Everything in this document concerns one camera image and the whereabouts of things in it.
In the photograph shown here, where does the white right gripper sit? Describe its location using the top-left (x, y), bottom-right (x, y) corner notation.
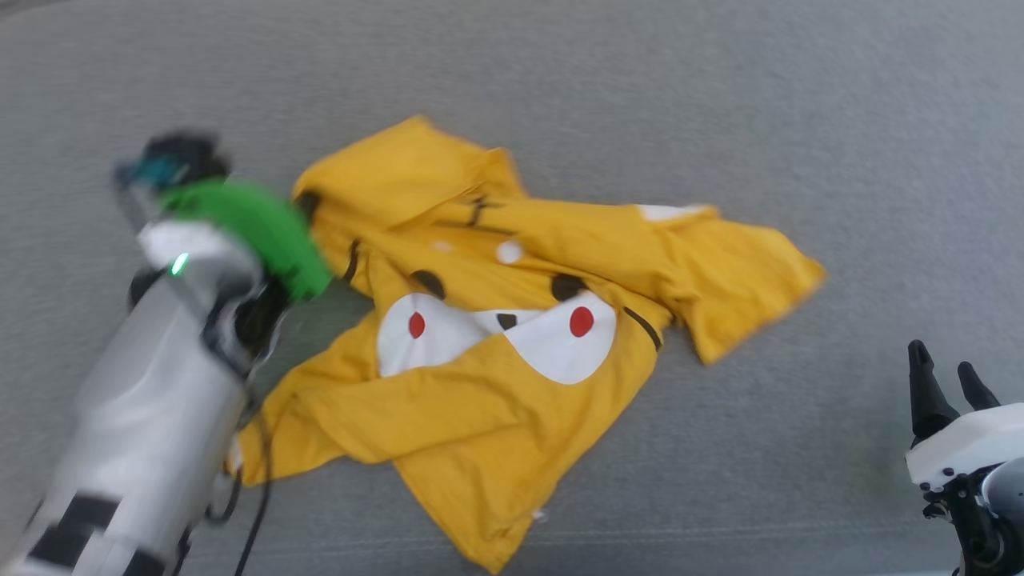
top-left (905, 340), bottom-right (1024, 490)

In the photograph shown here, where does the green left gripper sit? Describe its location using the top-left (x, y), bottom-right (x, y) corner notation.
top-left (160, 179), bottom-right (334, 302)

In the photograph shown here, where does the yellow cartoon face t-shirt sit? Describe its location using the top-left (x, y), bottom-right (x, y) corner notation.
top-left (232, 114), bottom-right (826, 575)

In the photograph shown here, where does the grey fabric sofa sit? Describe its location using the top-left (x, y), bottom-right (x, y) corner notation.
top-left (0, 0), bottom-right (1024, 576)

